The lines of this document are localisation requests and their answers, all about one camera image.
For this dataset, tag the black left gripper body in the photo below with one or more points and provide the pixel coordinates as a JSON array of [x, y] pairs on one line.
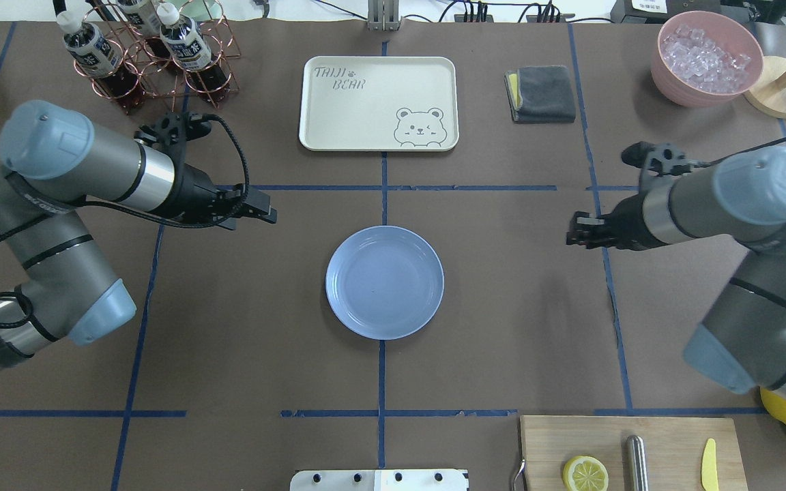
[[196, 193]]

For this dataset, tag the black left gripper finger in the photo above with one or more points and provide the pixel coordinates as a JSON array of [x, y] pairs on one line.
[[258, 206]]

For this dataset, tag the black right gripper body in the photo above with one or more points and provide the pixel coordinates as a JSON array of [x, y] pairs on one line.
[[626, 226]]

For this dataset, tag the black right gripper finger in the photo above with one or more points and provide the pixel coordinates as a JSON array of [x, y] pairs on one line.
[[585, 230]]

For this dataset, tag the blue plate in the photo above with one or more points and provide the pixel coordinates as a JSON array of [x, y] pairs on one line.
[[385, 283]]

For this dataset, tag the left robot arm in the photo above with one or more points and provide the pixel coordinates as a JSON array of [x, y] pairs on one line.
[[55, 161]]

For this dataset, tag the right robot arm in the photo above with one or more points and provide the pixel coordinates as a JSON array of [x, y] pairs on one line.
[[741, 342]]

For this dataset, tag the cream bear tray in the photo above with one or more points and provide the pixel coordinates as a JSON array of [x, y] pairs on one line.
[[376, 103]]

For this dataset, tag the grey folded cloth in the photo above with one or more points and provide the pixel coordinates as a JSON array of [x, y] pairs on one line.
[[540, 94]]

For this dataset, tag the tea bottle white cap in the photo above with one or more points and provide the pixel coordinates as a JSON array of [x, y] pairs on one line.
[[100, 60]]

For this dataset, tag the pink bowl of ice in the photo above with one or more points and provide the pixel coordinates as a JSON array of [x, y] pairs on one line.
[[703, 59]]

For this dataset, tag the yellow lemon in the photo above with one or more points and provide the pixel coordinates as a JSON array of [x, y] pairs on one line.
[[774, 404]]

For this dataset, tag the lemon half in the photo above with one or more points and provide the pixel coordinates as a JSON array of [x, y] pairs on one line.
[[585, 472]]

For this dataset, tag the metal rod black cap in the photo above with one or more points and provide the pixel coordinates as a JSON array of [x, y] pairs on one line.
[[636, 452]]

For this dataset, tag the yellow plastic knife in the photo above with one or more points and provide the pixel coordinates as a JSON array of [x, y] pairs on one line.
[[709, 469]]

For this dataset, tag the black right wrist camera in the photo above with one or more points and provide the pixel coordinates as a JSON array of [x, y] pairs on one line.
[[658, 164]]

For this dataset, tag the copper wire bottle rack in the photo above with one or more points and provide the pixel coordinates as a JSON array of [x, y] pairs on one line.
[[162, 78]]

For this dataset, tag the aluminium frame post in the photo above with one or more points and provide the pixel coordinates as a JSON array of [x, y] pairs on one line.
[[383, 15]]

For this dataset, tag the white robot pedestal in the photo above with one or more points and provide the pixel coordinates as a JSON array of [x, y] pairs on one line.
[[382, 479]]

